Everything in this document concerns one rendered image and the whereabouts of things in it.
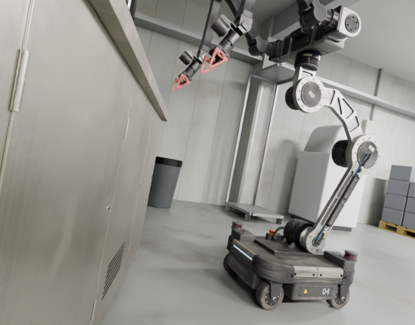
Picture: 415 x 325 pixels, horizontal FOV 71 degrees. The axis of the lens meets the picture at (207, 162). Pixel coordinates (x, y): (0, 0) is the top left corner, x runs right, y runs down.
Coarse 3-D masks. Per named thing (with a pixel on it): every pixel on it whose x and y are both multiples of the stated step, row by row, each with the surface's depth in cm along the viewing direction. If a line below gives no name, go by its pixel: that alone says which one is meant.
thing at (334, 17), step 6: (342, 6) 137; (330, 12) 136; (336, 12) 136; (342, 12) 137; (330, 18) 136; (336, 18) 136; (324, 24) 138; (330, 24) 137; (336, 24) 137; (330, 30) 140; (336, 30) 137
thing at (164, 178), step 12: (156, 156) 384; (156, 168) 343; (168, 168) 344; (180, 168) 361; (156, 180) 344; (168, 180) 347; (156, 192) 345; (168, 192) 351; (156, 204) 347; (168, 204) 356
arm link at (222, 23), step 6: (222, 18) 119; (216, 24) 118; (222, 24) 118; (228, 24) 120; (240, 24) 120; (246, 24) 120; (216, 30) 119; (222, 30) 119; (234, 30) 122; (240, 30) 120; (246, 30) 120
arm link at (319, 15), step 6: (300, 0) 133; (306, 0) 131; (312, 0) 132; (318, 0) 131; (300, 6) 135; (306, 6) 132; (312, 6) 131; (318, 6) 131; (324, 6) 132; (300, 12) 138; (312, 12) 131; (318, 12) 131; (324, 12) 132; (300, 18) 138; (312, 18) 132; (318, 18) 131; (324, 18) 133; (300, 24) 140
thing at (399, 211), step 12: (396, 168) 533; (408, 168) 514; (396, 180) 529; (408, 180) 511; (396, 192) 526; (408, 192) 508; (384, 204) 544; (396, 204) 522; (408, 204) 504; (384, 216) 541; (396, 216) 519; (408, 216) 500; (384, 228) 535; (408, 228) 496
